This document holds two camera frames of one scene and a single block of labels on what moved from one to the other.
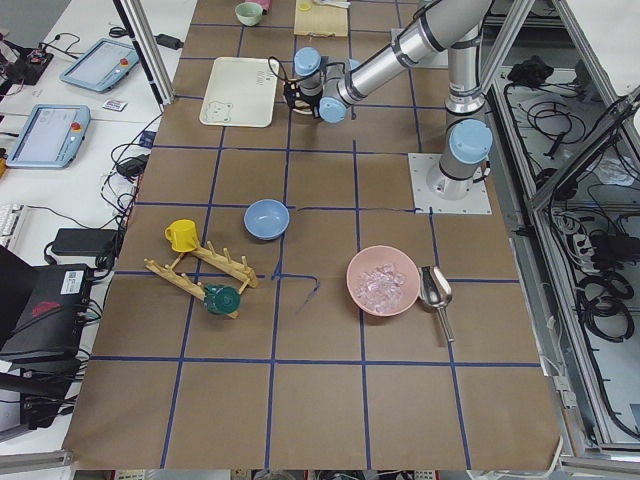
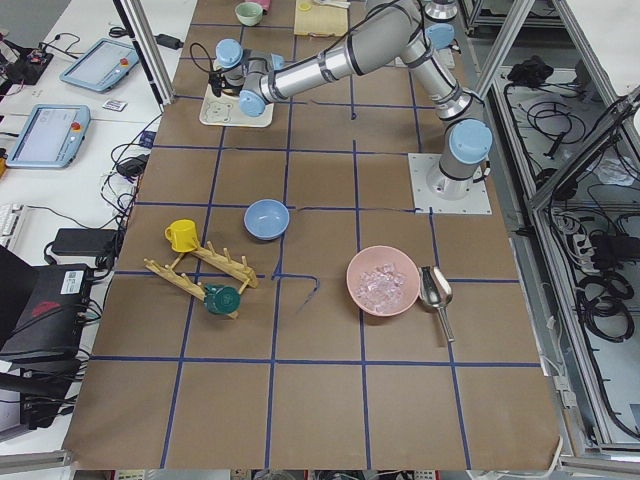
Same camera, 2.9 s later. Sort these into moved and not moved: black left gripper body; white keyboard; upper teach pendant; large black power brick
Moved: black left gripper body
Not moved: white keyboard; upper teach pendant; large black power brick
